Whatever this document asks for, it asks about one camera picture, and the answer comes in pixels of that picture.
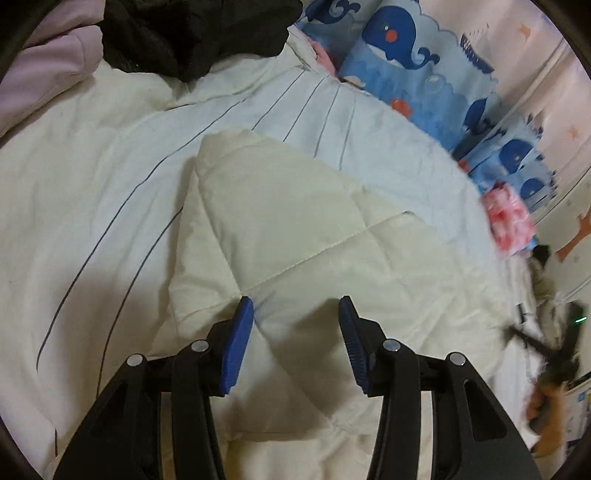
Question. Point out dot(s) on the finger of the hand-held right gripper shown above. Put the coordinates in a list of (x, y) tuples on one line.
[(531, 341)]

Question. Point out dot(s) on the white striped bed sheet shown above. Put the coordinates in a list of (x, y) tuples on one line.
[(92, 184)]

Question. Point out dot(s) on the pink floral cloth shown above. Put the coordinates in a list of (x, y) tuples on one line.
[(508, 217)]

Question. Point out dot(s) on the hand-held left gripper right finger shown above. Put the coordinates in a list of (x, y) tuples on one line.
[(353, 337)]

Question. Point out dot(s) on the lilac garment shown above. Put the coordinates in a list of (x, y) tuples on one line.
[(46, 69)]

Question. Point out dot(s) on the person's right hand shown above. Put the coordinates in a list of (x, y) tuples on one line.
[(547, 415)]

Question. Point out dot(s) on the black garment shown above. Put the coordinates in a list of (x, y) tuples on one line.
[(194, 32)]

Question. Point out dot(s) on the small pink cloth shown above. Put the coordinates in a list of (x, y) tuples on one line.
[(322, 55)]

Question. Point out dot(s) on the dark furry object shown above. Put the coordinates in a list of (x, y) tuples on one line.
[(540, 258)]

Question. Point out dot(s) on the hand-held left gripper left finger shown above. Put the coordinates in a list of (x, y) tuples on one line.
[(239, 337)]

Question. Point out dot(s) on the blue whale print blanket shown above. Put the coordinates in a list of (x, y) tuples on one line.
[(392, 50)]

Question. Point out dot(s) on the cream quilted jacket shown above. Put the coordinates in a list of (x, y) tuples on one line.
[(286, 221)]

